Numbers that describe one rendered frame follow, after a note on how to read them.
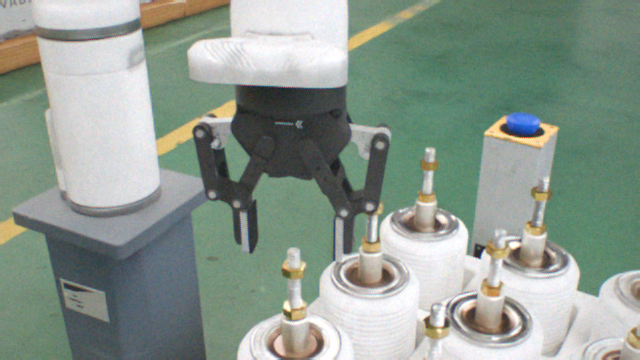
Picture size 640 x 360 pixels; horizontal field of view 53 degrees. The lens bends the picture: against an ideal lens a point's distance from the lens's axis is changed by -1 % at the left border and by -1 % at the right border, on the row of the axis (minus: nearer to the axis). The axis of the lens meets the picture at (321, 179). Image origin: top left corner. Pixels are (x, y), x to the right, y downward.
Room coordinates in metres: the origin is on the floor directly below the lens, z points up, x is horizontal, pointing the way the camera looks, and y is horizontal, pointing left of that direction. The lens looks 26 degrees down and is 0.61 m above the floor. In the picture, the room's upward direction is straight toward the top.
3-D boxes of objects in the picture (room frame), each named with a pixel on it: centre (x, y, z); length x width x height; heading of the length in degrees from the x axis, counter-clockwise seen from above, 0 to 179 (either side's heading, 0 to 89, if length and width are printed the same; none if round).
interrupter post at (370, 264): (0.51, -0.05, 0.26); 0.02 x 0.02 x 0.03
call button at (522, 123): (0.72, -0.24, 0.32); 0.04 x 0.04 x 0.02
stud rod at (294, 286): (0.41, 0.02, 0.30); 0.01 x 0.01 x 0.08; 78
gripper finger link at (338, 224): (0.41, -0.01, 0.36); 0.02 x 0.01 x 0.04; 171
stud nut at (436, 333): (0.34, -0.08, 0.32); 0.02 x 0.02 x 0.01; 65
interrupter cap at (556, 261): (0.54, -0.21, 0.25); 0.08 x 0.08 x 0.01
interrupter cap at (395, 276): (0.51, -0.05, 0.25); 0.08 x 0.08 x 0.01
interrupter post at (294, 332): (0.41, 0.02, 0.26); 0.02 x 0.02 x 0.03
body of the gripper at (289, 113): (0.41, 0.02, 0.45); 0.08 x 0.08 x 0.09
